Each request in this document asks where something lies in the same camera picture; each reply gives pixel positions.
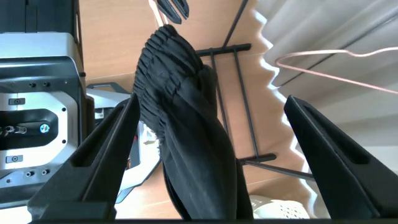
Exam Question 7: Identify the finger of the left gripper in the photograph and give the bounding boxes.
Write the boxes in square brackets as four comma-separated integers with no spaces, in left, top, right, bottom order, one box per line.
[172,0,190,19]
[156,0,182,25]

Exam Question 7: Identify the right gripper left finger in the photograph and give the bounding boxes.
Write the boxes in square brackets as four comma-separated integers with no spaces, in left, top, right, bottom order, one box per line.
[27,92,141,220]

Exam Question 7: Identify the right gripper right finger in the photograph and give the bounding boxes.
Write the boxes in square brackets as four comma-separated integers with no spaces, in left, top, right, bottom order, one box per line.
[283,95,398,218]

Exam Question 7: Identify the pink clothes hanger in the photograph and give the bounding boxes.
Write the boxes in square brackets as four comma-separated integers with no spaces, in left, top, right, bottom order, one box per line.
[148,0,169,27]
[275,46,398,95]

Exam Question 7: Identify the black shorts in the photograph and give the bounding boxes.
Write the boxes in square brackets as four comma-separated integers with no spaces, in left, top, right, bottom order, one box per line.
[132,24,254,220]

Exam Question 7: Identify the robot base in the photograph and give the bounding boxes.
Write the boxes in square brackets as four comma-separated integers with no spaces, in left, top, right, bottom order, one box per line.
[0,0,162,210]

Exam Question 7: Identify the black clothes rack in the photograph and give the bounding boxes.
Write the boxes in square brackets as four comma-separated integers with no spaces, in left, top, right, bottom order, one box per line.
[195,0,315,182]

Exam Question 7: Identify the white laundry basket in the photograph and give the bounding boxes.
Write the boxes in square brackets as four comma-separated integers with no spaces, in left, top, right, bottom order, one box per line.
[248,194,312,220]

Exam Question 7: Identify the beige curtain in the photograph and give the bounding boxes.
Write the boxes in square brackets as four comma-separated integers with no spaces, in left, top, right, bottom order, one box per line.
[253,0,398,218]

